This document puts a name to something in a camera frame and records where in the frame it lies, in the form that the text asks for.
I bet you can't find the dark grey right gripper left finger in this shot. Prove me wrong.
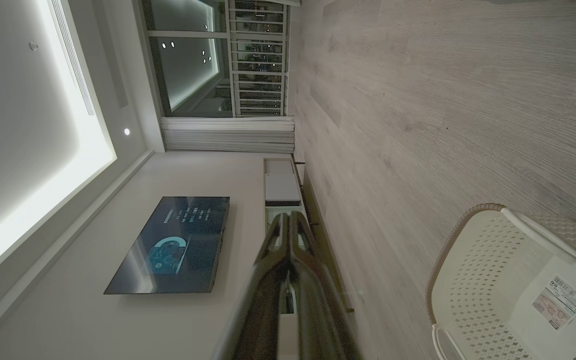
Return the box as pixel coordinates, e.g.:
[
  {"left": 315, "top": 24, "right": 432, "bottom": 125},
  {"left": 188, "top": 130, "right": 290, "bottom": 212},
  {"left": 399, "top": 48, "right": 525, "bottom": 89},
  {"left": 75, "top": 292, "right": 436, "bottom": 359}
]
[{"left": 228, "top": 212, "right": 290, "bottom": 360}]

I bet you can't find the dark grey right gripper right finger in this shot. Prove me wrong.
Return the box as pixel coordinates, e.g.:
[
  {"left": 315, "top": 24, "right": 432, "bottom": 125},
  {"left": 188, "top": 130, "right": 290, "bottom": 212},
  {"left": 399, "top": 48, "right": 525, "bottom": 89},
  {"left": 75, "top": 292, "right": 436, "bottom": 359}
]
[{"left": 289, "top": 211, "right": 363, "bottom": 360}]

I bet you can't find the cream perforated laundry basket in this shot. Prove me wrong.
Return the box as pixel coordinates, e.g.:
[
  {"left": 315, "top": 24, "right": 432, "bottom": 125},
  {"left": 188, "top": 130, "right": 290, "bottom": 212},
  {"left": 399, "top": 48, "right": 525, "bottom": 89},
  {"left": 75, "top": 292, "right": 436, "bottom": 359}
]
[{"left": 425, "top": 203, "right": 576, "bottom": 360}]

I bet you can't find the white low TV cabinet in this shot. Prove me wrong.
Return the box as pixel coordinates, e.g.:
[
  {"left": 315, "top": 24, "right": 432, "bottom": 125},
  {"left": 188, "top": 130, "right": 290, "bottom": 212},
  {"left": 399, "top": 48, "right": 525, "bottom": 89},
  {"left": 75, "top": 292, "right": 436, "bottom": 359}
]
[{"left": 263, "top": 154, "right": 355, "bottom": 315}]

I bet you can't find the white pleated curtain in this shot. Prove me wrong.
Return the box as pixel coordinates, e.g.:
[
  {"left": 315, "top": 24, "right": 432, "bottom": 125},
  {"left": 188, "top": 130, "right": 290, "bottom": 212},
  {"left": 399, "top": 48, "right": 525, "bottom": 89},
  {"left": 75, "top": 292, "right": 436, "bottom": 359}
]
[{"left": 160, "top": 116, "right": 296, "bottom": 154}]

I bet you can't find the white balcony railing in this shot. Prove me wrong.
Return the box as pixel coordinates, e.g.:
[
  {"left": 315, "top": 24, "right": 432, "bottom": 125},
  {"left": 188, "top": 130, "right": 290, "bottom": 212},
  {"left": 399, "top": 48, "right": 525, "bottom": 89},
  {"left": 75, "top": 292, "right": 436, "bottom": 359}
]
[{"left": 226, "top": 0, "right": 292, "bottom": 118}]

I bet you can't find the white barcode label sticker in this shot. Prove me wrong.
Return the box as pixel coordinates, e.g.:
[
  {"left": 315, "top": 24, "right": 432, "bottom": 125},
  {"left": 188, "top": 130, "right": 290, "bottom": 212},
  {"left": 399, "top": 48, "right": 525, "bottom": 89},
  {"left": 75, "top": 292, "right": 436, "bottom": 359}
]
[{"left": 531, "top": 274, "right": 576, "bottom": 331}]

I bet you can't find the large glass window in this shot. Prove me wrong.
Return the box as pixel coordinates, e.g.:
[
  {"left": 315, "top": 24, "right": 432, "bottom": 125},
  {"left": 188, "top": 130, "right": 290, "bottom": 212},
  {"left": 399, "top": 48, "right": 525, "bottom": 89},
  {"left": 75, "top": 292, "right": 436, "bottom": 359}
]
[{"left": 140, "top": 0, "right": 234, "bottom": 119}]

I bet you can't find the ceiling air vent grille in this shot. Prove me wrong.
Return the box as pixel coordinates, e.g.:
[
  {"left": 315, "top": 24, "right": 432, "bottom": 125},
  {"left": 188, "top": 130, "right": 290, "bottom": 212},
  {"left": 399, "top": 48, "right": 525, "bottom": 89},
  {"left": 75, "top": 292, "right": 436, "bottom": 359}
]
[{"left": 49, "top": 0, "right": 97, "bottom": 117}]

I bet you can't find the wall-mounted flat television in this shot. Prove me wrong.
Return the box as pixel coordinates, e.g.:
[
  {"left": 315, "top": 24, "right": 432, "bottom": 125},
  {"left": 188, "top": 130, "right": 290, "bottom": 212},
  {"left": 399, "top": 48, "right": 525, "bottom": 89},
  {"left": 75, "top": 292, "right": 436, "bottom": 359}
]
[{"left": 103, "top": 196, "right": 231, "bottom": 295}]

